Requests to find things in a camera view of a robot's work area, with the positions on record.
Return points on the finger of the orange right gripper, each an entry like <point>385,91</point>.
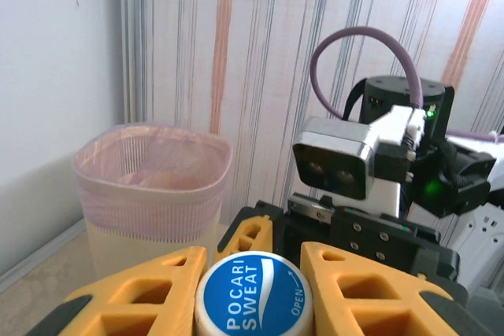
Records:
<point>248,233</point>

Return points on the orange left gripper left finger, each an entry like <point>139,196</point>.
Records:
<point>185,273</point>

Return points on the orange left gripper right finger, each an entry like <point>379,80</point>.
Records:
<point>327,273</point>

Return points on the clear bottle blue white label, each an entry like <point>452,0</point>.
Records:
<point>252,296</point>

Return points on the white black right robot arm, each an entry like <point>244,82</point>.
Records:
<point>480,226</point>

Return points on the beige mesh waste bin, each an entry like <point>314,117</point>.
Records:
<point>130,249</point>

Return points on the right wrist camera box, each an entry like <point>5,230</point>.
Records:
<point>334,155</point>

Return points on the aluminium back frame rail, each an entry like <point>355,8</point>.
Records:
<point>39,257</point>

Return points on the right robot arm with camera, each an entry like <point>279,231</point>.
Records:
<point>256,56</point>

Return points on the aluminium corner post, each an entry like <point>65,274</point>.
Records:
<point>134,37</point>

